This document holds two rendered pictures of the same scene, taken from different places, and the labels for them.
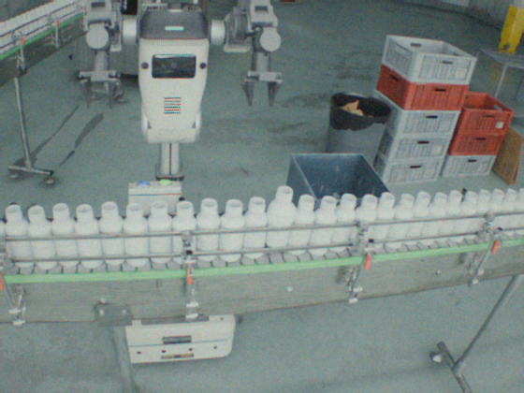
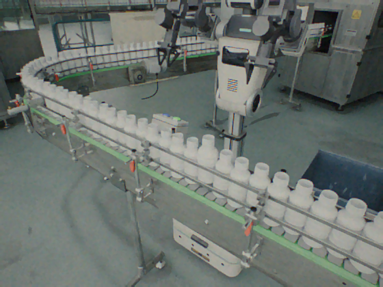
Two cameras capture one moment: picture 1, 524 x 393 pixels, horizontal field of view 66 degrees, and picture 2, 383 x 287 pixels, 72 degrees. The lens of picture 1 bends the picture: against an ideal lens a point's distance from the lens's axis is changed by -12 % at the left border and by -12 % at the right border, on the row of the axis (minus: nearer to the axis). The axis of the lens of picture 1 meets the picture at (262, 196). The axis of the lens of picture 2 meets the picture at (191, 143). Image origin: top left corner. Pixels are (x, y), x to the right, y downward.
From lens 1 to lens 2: 78 cm
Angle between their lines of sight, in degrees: 46
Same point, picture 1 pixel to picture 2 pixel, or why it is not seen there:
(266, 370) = not seen: outside the picture
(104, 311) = (113, 174)
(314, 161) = (340, 162)
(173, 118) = (232, 94)
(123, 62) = (310, 85)
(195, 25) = not seen: hidden behind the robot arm
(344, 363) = not seen: outside the picture
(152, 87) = (221, 69)
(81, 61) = (284, 79)
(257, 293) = (186, 210)
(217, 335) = (224, 255)
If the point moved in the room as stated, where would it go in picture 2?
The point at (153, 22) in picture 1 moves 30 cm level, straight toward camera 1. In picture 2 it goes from (232, 24) to (195, 31)
